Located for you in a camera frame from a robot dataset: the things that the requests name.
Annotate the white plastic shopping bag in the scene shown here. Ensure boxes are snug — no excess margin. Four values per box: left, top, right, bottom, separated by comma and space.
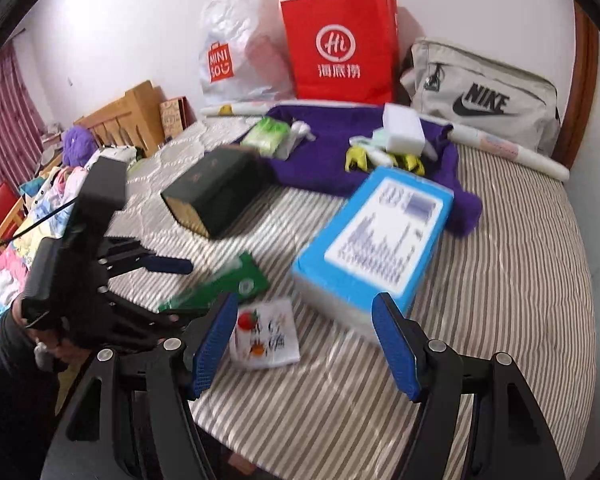
198, 0, 296, 106

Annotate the red paper shopping bag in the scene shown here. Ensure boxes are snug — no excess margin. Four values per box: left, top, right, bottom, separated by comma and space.
280, 0, 400, 106

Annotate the rolled white printed paper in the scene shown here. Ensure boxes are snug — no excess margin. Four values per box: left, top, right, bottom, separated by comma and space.
200, 101, 571, 182

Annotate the blue tissue pack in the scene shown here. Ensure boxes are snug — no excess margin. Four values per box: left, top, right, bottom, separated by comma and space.
291, 166, 455, 343

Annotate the red chair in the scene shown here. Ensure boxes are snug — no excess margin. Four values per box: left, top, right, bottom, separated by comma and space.
0, 180, 26, 251

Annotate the wooden headboard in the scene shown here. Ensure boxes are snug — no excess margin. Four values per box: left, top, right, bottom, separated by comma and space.
72, 80, 168, 158

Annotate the brown patterned box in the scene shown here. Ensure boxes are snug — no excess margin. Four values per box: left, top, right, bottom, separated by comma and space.
159, 96, 188, 141

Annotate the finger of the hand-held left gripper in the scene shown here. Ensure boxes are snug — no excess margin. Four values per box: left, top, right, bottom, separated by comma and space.
107, 300, 206, 333
142, 254, 194, 276

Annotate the white foam block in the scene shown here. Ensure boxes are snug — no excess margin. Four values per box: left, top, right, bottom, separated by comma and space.
382, 103, 427, 156

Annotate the black cable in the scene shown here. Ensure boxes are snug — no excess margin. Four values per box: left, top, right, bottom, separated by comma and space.
0, 195, 81, 256

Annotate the person's left forearm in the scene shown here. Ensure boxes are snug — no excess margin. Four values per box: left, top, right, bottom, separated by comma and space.
0, 320, 68, 480

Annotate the striped quilted mattress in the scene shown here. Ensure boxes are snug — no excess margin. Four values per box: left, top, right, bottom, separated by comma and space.
105, 110, 596, 466

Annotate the dark green box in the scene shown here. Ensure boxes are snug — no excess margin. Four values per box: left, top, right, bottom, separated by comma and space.
160, 145, 271, 240

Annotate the red striped curtain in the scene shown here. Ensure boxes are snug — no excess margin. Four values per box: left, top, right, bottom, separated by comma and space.
0, 42, 46, 196

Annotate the pile of colourful clothes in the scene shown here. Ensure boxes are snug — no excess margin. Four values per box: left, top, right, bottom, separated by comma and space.
0, 147, 141, 321

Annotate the green wet wipes pack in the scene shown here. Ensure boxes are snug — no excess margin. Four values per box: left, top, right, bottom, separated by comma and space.
240, 116, 291, 158

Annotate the small white plastic item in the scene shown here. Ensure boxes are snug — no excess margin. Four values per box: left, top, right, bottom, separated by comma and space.
280, 121, 316, 158

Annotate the purple fleece cloth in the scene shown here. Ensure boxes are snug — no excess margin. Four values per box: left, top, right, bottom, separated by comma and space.
235, 102, 483, 236

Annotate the purple plush toy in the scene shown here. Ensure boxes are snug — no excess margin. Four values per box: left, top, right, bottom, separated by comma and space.
61, 126, 97, 168

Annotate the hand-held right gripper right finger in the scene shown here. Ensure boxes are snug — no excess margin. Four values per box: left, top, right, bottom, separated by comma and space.
371, 292, 566, 480

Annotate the brown wooden frame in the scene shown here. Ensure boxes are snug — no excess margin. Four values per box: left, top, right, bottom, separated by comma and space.
550, 2, 600, 171

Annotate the grey canvas shoulder bag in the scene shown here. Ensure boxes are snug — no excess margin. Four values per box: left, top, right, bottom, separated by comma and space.
400, 37, 563, 156

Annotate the green foil packet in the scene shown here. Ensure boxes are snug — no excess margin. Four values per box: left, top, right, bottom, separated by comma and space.
157, 251, 271, 313

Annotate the person's left hand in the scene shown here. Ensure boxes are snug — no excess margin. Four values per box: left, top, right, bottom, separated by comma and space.
11, 307, 88, 373

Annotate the yellow black patterned cloth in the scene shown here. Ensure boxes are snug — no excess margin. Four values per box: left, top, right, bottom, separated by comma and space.
345, 149, 373, 173
392, 152, 426, 177

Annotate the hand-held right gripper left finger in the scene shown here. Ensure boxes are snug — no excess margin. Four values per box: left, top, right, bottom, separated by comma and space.
40, 292, 239, 480

